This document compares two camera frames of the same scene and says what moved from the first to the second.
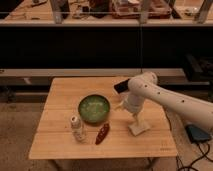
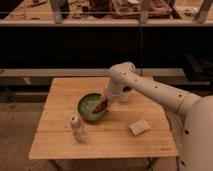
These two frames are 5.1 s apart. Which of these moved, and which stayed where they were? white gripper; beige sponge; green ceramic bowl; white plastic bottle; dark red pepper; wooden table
Moved: white gripper; dark red pepper
Stayed: white plastic bottle; beige sponge; wooden table; green ceramic bowl
